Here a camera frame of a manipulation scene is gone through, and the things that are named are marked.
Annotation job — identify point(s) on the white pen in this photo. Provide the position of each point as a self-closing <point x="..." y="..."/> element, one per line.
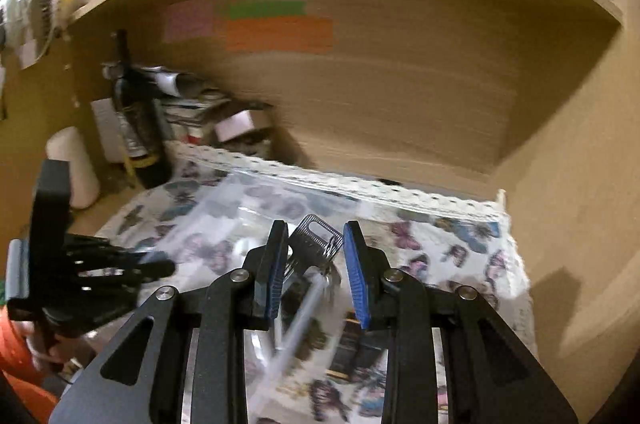
<point x="300" y="324"/>

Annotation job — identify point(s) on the person's left hand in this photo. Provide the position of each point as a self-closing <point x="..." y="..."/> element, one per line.
<point x="65" y="351"/>

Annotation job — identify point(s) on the dark wine bottle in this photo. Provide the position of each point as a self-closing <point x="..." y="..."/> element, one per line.
<point x="142" y="123"/>

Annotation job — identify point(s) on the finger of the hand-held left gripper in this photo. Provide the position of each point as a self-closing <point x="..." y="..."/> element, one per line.
<point x="145" y="265"/>
<point x="110" y="289"/>

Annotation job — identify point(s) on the rolled magazine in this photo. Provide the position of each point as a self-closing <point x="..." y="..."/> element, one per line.
<point x="175" y="79"/>

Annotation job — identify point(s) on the green sticky note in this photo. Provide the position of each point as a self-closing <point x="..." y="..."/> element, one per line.
<point x="265" y="8"/>

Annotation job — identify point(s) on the orange sticky note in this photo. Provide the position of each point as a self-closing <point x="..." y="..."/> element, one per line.
<point x="280" y="34"/>

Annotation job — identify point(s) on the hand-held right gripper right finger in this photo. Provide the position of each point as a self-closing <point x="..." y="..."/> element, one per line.
<point x="357" y="276"/>

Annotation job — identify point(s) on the person's left forearm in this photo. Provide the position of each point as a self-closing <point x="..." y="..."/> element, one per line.
<point x="15" y="349"/>

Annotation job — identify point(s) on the stack of books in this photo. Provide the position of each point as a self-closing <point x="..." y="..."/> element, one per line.
<point x="192" y="118"/>

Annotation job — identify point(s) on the brown cardboard box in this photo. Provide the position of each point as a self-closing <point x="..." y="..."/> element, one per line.
<point x="262" y="123"/>

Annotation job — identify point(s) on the silver black binder clip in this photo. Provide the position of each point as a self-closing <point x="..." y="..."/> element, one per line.
<point x="315" y="239"/>

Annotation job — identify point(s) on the clear plastic storage box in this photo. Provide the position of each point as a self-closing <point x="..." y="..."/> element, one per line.
<point x="225" y="209"/>

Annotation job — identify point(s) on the pink sticky note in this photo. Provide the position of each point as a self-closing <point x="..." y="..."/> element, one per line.
<point x="189" y="21"/>

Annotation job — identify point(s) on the butterfly print lace tablecloth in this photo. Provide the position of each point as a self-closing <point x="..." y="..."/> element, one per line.
<point x="450" y="244"/>

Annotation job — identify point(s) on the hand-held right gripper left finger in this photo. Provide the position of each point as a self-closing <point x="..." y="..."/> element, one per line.
<point x="272" y="276"/>

